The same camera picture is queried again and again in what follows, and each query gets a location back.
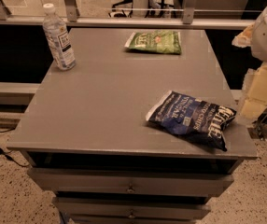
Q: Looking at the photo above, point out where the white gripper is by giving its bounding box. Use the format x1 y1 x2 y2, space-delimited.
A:
232 24 267 119

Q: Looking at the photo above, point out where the blue chip bag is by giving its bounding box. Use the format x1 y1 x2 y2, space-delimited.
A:
146 91 236 151

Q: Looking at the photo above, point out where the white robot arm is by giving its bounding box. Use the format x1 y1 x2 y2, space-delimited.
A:
232 7 267 124

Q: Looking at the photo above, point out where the green jalapeno chip bag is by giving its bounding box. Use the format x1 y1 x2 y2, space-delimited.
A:
124 30 182 54

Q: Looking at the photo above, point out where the black office chair base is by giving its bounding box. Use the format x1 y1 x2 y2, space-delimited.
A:
108 0 175 19

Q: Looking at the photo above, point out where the grey drawer cabinet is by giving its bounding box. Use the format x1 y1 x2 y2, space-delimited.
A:
8 28 257 224

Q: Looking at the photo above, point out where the clear plastic water bottle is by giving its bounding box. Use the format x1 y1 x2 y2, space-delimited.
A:
43 3 76 71

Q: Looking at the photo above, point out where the metal railing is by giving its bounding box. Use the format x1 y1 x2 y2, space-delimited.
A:
0 0 253 29

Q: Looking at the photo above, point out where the black cable on floor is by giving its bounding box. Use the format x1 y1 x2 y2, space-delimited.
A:
0 143 31 168

